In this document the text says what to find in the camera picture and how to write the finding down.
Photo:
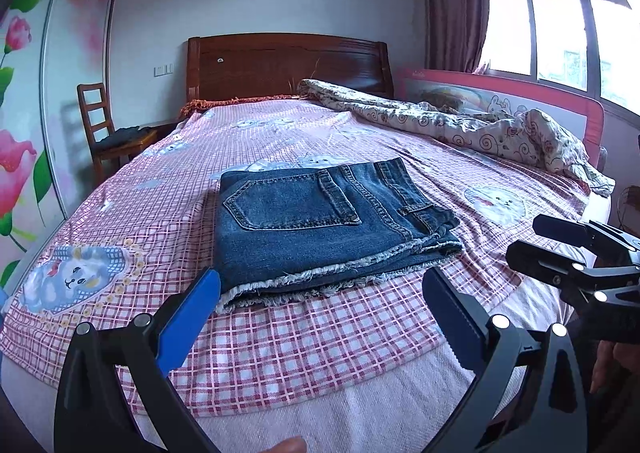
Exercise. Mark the window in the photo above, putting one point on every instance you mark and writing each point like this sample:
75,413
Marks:
560,33

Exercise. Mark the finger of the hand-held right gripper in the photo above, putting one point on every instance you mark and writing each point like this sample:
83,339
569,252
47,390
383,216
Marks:
540,258
560,229

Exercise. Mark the person's right hand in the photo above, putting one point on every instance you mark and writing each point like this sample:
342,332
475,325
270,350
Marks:
607,368

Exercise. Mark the floral print wardrobe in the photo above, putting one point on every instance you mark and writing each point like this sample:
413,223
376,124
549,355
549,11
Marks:
75,58

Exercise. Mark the pink bed guard rail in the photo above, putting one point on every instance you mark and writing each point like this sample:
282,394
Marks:
450,83

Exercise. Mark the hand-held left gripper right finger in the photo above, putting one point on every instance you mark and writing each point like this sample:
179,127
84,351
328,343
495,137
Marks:
445,303

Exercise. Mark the wooden chair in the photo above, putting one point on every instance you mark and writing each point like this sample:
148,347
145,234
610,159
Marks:
92,108

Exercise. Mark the dark cloth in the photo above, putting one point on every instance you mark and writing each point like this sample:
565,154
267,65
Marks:
125,137

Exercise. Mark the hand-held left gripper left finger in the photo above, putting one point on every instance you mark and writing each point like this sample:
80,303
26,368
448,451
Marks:
192,313

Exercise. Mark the blue denim pants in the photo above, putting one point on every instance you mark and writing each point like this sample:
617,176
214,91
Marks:
300,233

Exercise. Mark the orange fringed blanket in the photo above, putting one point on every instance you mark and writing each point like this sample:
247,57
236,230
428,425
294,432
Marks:
225,103

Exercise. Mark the purple curtain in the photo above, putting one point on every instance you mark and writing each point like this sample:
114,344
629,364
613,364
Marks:
452,8

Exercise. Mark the person's left hand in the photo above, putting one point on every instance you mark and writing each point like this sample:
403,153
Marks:
289,446

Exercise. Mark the white wall switch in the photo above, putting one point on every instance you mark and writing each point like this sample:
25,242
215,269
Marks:
163,69

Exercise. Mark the swirl patterned quilt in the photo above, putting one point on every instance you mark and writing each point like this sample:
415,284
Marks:
450,125

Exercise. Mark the wooden bed headboard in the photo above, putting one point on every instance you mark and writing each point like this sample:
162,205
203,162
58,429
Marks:
280,63

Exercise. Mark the white mattress pad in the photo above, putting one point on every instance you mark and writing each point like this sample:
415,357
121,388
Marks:
350,418

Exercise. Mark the pink checkered bedsheet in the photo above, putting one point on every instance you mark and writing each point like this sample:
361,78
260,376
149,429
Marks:
300,358

